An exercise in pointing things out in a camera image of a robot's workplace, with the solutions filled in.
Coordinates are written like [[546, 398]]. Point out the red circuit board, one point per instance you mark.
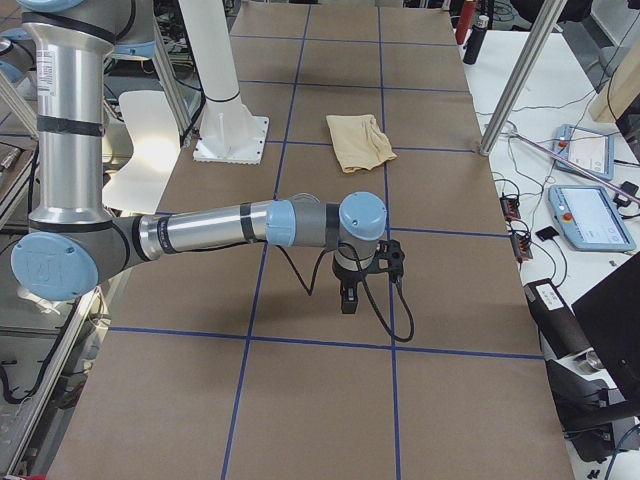
[[521, 245], [510, 207]]

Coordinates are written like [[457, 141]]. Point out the blue teach pendant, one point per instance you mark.
[[588, 219], [589, 149]]

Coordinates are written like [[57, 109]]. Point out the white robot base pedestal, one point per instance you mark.
[[228, 131]]

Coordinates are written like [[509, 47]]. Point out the cream long-sleeve graphic shirt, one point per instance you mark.
[[358, 142]]

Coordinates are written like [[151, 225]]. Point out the black box with label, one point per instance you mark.
[[554, 318]]

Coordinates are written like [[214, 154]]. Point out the red bottle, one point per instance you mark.
[[465, 19]]

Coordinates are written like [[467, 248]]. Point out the black monitor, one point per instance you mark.
[[608, 314]]

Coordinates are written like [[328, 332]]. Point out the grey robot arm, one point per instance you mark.
[[18, 55], [86, 229]]

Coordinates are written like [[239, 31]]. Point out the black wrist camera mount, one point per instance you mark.
[[388, 258]]

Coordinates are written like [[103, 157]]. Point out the aluminium frame post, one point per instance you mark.
[[536, 40]]

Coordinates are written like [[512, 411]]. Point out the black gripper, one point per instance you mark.
[[346, 278]]

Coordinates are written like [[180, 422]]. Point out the white chair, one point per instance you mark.
[[140, 184]]

